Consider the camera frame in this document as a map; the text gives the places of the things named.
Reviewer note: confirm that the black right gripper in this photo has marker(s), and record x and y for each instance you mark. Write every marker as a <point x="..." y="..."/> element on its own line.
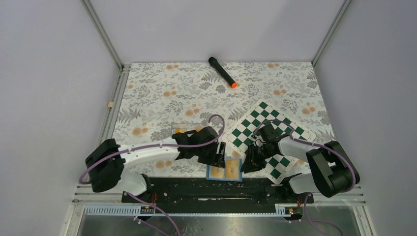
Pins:
<point x="252" y="163"/>

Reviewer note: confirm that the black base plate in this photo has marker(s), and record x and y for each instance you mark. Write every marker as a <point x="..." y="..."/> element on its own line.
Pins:
<point x="169" y="191"/>

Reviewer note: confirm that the orange credit card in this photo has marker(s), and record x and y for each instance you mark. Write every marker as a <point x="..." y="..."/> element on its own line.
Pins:
<point x="232" y="169"/>
<point x="216" y="173"/>

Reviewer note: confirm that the green white checkered board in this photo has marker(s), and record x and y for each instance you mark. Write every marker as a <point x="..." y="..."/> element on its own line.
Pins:
<point x="243" y="133"/>

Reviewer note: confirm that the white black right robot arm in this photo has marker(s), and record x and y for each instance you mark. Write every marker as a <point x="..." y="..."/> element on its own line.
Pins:
<point x="331" y="171"/>

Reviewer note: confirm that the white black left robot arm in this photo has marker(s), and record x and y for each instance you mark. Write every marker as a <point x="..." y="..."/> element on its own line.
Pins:
<point x="108" y="166"/>

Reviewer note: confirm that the black marker orange tip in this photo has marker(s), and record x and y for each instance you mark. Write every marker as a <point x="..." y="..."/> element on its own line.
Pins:
<point x="222" y="72"/>

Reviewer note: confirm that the clear box with orange cards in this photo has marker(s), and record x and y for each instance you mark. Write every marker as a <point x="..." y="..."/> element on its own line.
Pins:
<point x="188" y="126"/>

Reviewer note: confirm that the floral tablecloth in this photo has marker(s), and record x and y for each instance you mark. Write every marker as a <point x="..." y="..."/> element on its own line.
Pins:
<point x="159" y="94"/>

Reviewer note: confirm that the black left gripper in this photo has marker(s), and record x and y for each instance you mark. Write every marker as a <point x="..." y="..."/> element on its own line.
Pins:
<point x="217" y="159"/>

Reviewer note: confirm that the blue card holder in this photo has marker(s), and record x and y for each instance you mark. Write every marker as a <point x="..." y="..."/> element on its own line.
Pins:
<point x="225" y="179"/>

